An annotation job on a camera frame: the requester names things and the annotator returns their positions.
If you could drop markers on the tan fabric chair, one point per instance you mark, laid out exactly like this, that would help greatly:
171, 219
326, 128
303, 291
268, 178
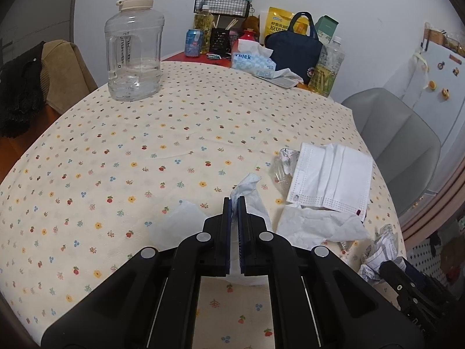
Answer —
61, 80

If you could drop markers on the white tissue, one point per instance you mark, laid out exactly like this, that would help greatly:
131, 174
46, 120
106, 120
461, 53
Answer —
287, 78
252, 203
174, 225

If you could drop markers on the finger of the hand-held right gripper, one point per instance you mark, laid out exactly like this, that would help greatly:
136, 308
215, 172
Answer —
419, 274
397, 280

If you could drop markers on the white fridge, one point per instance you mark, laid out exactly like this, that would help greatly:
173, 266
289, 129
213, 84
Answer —
447, 76

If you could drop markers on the green carton box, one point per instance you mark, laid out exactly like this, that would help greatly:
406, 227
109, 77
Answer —
327, 27

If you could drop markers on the floral tablecloth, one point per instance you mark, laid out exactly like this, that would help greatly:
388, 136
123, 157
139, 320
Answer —
145, 134

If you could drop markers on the clear bottle with yellow drink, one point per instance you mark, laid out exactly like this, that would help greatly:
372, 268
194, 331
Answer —
325, 72

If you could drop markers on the blue tissue box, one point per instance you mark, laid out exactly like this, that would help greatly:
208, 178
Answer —
250, 63

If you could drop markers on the printed receipt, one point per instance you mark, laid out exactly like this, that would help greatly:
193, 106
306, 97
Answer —
374, 261

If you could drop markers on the white tissue beside box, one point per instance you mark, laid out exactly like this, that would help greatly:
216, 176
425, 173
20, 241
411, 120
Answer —
287, 78

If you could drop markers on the white face mask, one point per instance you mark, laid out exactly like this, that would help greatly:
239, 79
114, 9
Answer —
327, 178

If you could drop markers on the yellow tea bottle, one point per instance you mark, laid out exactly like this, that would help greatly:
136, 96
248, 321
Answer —
203, 25

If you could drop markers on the red bottle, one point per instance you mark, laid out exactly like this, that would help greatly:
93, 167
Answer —
247, 35

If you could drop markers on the black mesh pen holder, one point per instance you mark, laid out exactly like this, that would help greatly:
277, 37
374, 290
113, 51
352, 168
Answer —
219, 41

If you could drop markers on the grey upholstered chair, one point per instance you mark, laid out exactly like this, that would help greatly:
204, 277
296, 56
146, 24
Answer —
392, 134

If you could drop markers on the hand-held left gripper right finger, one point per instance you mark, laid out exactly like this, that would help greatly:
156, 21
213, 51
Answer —
242, 236

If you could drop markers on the crumpled white paper sheet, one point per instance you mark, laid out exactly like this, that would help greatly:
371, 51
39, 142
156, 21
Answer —
308, 225

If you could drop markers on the navy lunch bag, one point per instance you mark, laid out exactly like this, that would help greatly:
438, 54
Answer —
290, 51

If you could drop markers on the wooden rack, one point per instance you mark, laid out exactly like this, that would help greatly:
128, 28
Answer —
441, 38

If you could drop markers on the blue soda can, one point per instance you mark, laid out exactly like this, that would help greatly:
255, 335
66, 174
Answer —
194, 43

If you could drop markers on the pink curtain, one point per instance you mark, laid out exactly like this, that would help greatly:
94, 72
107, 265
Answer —
436, 203

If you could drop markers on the flat white tissue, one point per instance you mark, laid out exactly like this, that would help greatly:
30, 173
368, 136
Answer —
174, 225

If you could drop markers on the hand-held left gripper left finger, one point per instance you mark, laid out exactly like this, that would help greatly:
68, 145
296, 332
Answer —
227, 236

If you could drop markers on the yellow snack bag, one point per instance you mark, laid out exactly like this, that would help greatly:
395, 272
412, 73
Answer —
276, 20

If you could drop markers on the crumpled clear plastic wrapper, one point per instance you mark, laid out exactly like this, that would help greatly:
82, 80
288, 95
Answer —
283, 165

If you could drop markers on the large clear water jug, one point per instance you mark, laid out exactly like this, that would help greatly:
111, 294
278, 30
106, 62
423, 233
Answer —
132, 61

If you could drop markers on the grey cabinet door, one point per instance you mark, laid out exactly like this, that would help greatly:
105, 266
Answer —
36, 7

